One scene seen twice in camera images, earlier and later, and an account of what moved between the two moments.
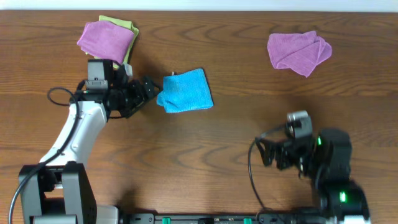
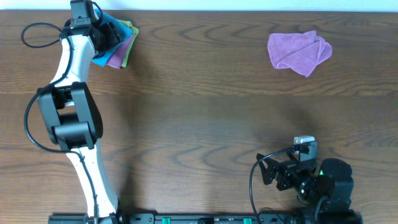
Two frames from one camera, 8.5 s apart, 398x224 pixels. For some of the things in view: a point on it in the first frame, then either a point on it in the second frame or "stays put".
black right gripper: [278, 153] → [282, 173]
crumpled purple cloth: [301, 51] stays put
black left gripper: [137, 94] → [109, 35]
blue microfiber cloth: [187, 91] → [110, 33]
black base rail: [263, 218] stays put
